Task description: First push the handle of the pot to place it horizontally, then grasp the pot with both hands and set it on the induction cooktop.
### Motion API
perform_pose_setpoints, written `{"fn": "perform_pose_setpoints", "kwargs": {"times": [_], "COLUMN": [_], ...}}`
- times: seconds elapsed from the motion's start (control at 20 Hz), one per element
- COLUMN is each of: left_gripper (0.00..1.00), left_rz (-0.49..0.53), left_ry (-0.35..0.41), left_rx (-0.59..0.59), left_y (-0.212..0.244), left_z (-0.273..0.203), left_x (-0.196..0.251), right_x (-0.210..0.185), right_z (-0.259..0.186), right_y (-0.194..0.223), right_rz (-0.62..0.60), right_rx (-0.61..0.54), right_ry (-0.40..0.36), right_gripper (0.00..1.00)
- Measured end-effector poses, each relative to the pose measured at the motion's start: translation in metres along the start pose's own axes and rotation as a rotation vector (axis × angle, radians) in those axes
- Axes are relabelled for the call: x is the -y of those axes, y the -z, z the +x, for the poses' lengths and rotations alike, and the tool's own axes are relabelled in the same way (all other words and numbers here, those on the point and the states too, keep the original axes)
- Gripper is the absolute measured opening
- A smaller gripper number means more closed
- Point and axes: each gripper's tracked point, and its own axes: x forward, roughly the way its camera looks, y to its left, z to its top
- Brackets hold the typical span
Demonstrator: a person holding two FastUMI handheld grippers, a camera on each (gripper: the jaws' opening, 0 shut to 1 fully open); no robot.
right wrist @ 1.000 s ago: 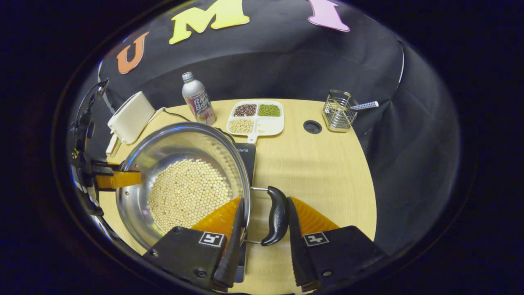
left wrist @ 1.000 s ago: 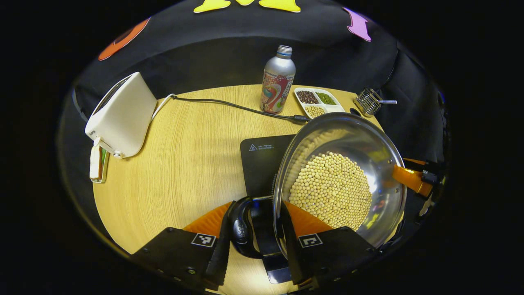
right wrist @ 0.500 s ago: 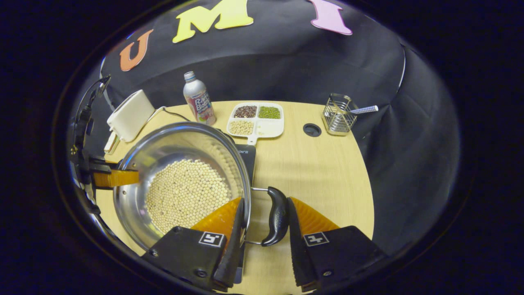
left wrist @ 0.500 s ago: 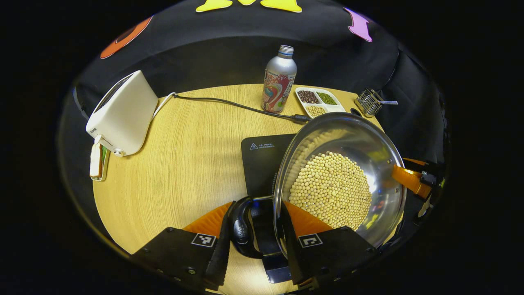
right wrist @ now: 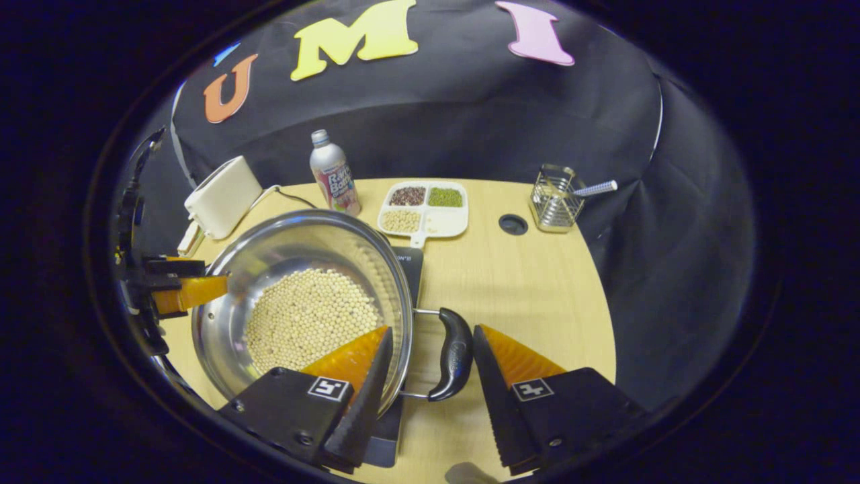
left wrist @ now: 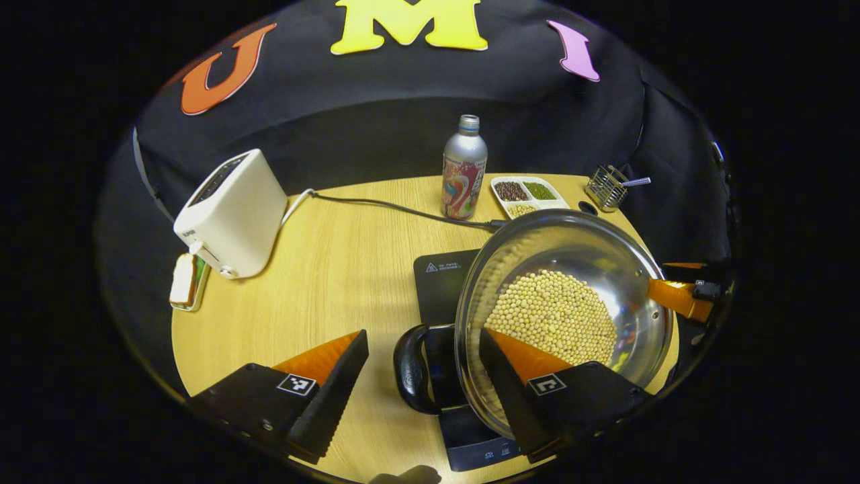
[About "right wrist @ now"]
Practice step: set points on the white divided bean tray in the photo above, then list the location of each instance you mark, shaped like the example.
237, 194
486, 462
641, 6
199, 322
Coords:
437, 220

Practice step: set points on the black backdrop cloth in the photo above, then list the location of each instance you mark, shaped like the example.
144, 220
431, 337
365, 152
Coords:
470, 114

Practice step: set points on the green mung beans pile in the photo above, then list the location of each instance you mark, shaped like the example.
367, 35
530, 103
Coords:
445, 197

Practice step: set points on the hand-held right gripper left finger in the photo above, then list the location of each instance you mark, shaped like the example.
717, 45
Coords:
366, 410

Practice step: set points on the dark red beans pile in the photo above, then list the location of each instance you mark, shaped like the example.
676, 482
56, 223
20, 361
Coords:
407, 195

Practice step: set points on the black induction cooktop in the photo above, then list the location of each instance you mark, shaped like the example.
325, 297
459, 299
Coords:
410, 269

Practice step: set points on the soybeans in pot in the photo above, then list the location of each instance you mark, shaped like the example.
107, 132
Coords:
309, 316

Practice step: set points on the white toaster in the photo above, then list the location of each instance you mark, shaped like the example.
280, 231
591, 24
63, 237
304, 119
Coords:
225, 195

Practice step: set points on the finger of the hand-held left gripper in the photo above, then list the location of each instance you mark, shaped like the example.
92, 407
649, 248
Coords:
191, 292
175, 267

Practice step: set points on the silver printed drink bottle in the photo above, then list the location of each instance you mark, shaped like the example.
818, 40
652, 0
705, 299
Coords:
334, 178

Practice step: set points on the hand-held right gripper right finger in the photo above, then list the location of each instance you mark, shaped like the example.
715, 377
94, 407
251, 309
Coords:
497, 410

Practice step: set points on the pale beans pile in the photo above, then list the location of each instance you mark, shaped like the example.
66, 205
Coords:
401, 220

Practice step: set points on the white and blue stick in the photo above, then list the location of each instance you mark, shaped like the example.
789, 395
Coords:
594, 189

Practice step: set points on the stainless steel pot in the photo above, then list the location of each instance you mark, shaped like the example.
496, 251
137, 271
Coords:
302, 245

